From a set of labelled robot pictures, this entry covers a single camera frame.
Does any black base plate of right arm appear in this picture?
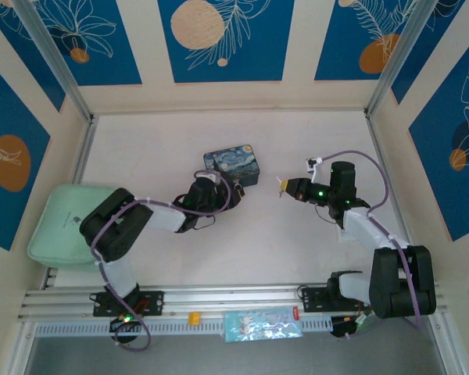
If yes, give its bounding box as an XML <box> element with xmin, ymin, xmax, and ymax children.
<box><xmin>300</xmin><ymin>287</ymin><xmax>374</xmax><ymax>314</ymax></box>

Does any white slotted cable duct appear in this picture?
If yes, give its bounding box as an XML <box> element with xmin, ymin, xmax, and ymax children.
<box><xmin>33</xmin><ymin>316</ymin><xmax>334</xmax><ymax>338</ymax></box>

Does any black base plate of left arm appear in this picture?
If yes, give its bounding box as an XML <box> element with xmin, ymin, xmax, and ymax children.
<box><xmin>91</xmin><ymin>289</ymin><xmax>166</xmax><ymax>318</ymax></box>

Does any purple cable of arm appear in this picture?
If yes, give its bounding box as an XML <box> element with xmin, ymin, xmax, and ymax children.
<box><xmin>89</xmin><ymin>170</ymin><xmax>232</xmax><ymax>352</ymax></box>
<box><xmin>318</xmin><ymin>150</ymin><xmax>423</xmax><ymax>333</ymax></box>

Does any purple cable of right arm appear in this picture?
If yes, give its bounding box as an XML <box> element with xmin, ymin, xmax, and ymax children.
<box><xmin>318</xmin><ymin>150</ymin><xmax>423</xmax><ymax>333</ymax></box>

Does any mint green pouch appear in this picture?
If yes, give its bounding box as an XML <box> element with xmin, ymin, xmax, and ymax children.
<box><xmin>27</xmin><ymin>184</ymin><xmax>120</xmax><ymax>274</ymax></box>

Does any aluminium corner post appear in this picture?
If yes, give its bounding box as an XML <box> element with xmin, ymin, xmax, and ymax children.
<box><xmin>12</xmin><ymin>0</ymin><xmax>95</xmax><ymax>123</ymax></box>
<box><xmin>363</xmin><ymin>0</ymin><xmax>435</xmax><ymax>118</ymax></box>

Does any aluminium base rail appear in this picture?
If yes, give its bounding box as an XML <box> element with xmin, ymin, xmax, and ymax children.
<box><xmin>17</xmin><ymin>283</ymin><xmax>449</xmax><ymax>322</ymax></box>

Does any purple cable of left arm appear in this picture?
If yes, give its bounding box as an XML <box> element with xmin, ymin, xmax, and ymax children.
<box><xmin>89</xmin><ymin>170</ymin><xmax>232</xmax><ymax>352</ymax></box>

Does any starry night tin box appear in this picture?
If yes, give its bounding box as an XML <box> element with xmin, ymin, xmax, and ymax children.
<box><xmin>202</xmin><ymin>144</ymin><xmax>264</xmax><ymax>191</ymax></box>

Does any light blue patterned packet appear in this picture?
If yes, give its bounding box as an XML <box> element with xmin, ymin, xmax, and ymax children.
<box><xmin>221</xmin><ymin>306</ymin><xmax>305</xmax><ymax>345</ymax></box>

